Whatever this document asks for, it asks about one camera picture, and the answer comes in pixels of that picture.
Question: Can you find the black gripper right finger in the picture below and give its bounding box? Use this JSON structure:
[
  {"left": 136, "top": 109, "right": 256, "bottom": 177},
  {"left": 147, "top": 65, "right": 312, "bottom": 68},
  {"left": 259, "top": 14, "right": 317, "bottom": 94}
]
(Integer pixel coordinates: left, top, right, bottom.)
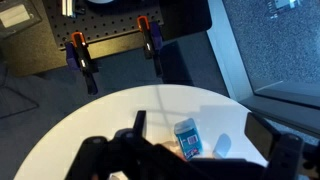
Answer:
[{"left": 244, "top": 112, "right": 281, "bottom": 160}]

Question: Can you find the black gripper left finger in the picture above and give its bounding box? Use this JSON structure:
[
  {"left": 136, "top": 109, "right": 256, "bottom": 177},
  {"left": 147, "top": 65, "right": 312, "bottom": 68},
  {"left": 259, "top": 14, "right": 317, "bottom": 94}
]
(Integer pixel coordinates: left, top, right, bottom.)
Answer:
[{"left": 133, "top": 110, "right": 146, "bottom": 137}]

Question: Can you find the round white table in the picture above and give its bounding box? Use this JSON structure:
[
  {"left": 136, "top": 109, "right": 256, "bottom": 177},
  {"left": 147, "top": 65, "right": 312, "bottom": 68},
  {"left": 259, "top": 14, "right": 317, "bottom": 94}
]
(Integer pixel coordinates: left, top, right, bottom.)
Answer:
[{"left": 14, "top": 85, "right": 266, "bottom": 180}]

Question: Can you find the blue gum container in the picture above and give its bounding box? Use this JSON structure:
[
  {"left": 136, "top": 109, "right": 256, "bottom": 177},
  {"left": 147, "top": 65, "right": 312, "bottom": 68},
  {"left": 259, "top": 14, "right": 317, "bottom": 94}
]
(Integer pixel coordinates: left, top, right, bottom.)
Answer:
[{"left": 174, "top": 119, "right": 203, "bottom": 160}]

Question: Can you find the orange black clamp right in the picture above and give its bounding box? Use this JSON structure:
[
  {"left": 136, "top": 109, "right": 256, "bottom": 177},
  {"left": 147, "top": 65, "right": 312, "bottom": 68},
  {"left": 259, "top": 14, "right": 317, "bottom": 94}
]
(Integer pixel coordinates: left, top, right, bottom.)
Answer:
[{"left": 137, "top": 16, "right": 163, "bottom": 77}]

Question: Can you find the orange black clamp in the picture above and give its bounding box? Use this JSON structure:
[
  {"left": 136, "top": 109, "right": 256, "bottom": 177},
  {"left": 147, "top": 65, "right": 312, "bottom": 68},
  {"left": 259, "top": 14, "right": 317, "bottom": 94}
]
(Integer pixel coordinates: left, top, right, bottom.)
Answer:
[
  {"left": 65, "top": 32, "right": 98, "bottom": 95},
  {"left": 137, "top": 16, "right": 163, "bottom": 77}
]

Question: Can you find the orange black clamp left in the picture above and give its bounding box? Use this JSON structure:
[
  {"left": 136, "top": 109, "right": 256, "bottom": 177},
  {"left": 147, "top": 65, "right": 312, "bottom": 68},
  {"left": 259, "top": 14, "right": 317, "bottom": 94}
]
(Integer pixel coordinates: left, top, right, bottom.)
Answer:
[{"left": 65, "top": 32, "right": 98, "bottom": 95}]

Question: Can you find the black perforated mounting board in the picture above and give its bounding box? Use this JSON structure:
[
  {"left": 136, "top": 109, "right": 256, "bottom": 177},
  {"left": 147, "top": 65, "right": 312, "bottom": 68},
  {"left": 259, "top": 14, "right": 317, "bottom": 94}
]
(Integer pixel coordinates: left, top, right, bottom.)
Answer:
[{"left": 42, "top": 0, "right": 164, "bottom": 50}]

